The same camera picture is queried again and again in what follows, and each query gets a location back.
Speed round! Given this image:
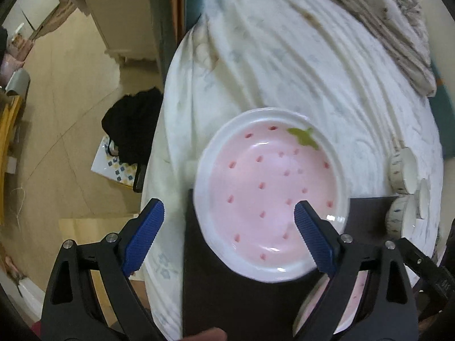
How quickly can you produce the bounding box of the cream cabinet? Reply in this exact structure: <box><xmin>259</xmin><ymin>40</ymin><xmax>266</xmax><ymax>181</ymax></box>
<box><xmin>60</xmin><ymin>0</ymin><xmax>160</xmax><ymax>65</ymax></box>

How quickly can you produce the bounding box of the pink cloth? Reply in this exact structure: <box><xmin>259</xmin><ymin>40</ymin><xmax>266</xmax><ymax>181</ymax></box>
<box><xmin>0</xmin><ymin>53</ymin><xmax>25</xmax><ymax>86</ymax></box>

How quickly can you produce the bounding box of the patterned paper bag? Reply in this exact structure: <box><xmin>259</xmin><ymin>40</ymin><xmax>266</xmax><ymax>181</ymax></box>
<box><xmin>90</xmin><ymin>135</ymin><xmax>139</xmax><ymax>189</ymax></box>

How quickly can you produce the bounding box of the pink strawberry print plate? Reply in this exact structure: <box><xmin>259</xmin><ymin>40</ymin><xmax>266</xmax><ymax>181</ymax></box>
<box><xmin>292</xmin><ymin>270</ymin><xmax>368</xmax><ymax>341</ymax></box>
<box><xmin>193</xmin><ymin>107</ymin><xmax>351</xmax><ymax>285</ymax></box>

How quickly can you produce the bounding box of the white ceramic bowl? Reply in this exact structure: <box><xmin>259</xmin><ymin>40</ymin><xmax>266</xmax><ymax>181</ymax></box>
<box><xmin>386</xmin><ymin>197</ymin><xmax>422</xmax><ymax>238</ymax></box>
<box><xmin>389</xmin><ymin>147</ymin><xmax>420</xmax><ymax>194</ymax></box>
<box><xmin>416</xmin><ymin>179</ymin><xmax>432</xmax><ymax>221</ymax></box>

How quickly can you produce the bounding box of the yellow wooden frame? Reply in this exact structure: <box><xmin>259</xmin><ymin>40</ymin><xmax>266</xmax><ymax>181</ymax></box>
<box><xmin>0</xmin><ymin>94</ymin><xmax>24</xmax><ymax>217</ymax></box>

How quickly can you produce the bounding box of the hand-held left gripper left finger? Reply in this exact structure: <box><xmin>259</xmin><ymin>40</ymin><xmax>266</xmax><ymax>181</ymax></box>
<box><xmin>41</xmin><ymin>198</ymin><xmax>167</xmax><ymax>341</ymax></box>

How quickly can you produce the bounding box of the grey metal sheet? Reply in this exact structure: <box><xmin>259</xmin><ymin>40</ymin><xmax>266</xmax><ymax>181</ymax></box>
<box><xmin>5</xmin><ymin>69</ymin><xmax>31</xmax><ymax>96</ymax></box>

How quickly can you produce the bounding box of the black cloth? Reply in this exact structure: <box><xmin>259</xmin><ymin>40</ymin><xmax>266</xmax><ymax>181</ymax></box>
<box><xmin>101</xmin><ymin>87</ymin><xmax>164</xmax><ymax>166</ymax></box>

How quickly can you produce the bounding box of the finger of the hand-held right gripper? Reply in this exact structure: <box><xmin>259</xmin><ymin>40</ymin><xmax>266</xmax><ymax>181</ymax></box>
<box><xmin>397</xmin><ymin>237</ymin><xmax>436</xmax><ymax>278</ymax></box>

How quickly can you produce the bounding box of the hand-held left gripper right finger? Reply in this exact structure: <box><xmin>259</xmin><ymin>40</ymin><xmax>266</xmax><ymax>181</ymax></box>
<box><xmin>293</xmin><ymin>200</ymin><xmax>418</xmax><ymax>341</ymax></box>

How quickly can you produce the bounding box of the beige floral quilt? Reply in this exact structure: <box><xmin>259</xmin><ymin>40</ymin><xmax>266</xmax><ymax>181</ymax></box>
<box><xmin>284</xmin><ymin>0</ymin><xmax>438</xmax><ymax>96</ymax></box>

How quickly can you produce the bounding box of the white bed sheet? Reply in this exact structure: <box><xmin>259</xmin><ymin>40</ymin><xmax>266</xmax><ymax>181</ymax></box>
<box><xmin>140</xmin><ymin>0</ymin><xmax>443</xmax><ymax>341</ymax></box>

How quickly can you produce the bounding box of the dark brown tray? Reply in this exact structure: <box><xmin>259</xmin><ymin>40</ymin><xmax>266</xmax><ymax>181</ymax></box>
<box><xmin>181</xmin><ymin>188</ymin><xmax>420</xmax><ymax>341</ymax></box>

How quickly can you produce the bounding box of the teal box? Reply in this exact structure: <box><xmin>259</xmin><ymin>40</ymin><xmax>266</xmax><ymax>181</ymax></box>
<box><xmin>432</xmin><ymin>60</ymin><xmax>455</xmax><ymax>157</ymax></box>

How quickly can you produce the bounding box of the teal fabric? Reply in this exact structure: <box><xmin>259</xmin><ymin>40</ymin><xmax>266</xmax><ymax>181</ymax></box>
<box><xmin>183</xmin><ymin>0</ymin><xmax>217</xmax><ymax>32</ymax></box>

